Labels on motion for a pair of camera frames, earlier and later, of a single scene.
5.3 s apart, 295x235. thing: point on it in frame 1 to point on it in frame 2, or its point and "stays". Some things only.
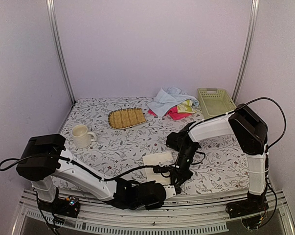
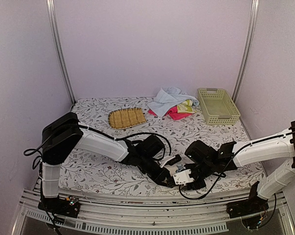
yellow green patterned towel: [185, 107] stays
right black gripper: [181, 174] to [190, 186]
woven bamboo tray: [125, 118] stays
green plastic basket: [214, 102] stays
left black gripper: [156, 206] to [160, 177]
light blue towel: [169, 97] stays
